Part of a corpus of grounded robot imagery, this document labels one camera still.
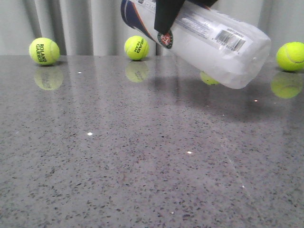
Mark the Roland Garros yellow tennis ball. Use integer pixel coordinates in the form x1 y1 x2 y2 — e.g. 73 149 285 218
28 38 60 66

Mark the white pleated curtain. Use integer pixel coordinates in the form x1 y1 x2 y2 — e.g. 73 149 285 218
0 0 304 56

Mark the Head Team yellow tennis ball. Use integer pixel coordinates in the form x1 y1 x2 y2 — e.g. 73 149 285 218
124 36 149 61

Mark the plain yellow tennis ball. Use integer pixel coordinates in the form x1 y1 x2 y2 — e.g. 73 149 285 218
276 42 304 72

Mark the Wilson yellow tennis ball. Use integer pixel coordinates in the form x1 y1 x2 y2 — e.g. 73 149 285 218
200 71 219 85

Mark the white blue tennis ball can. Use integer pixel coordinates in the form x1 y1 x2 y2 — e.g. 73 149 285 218
121 0 271 89

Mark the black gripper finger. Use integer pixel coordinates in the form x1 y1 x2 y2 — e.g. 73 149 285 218
153 0 218 34

